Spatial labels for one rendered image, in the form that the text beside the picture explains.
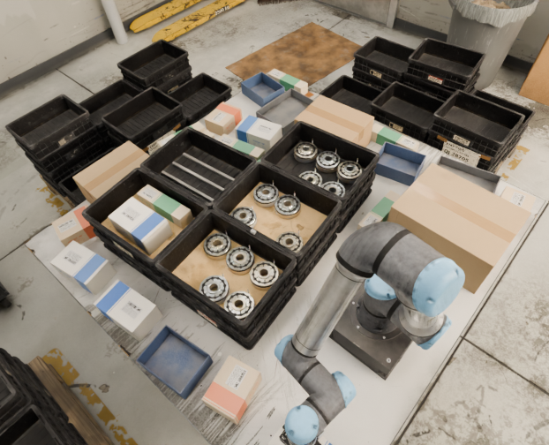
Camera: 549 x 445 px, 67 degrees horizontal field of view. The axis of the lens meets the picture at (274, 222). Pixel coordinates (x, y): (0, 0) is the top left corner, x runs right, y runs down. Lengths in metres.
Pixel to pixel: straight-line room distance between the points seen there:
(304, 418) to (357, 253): 0.39
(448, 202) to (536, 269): 1.22
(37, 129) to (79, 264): 1.43
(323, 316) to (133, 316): 0.79
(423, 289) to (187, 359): 0.95
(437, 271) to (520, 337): 1.74
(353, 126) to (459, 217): 0.65
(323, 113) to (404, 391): 1.24
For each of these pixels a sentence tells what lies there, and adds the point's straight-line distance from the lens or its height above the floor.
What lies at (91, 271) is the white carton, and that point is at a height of 0.79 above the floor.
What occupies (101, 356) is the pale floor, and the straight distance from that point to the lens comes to 2.47.
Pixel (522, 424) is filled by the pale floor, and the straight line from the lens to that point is 2.39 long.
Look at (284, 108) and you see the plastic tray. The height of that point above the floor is 0.70.
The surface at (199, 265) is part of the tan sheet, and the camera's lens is 1.55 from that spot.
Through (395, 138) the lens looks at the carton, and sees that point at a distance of 2.09.
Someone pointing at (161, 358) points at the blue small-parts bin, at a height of 0.70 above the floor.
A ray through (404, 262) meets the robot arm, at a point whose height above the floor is 1.42.
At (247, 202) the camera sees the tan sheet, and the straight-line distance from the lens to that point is 1.69.
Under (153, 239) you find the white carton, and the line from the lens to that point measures 1.59.
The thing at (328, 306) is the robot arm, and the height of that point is 1.24.
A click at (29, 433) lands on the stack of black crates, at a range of 2.06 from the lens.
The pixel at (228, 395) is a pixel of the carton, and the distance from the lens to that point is 1.41.
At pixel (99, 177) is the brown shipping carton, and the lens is 1.94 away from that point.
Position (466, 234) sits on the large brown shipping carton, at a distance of 1.61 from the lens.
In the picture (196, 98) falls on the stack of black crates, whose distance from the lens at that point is 3.04.
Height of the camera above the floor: 2.12
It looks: 53 degrees down
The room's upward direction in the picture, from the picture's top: 5 degrees counter-clockwise
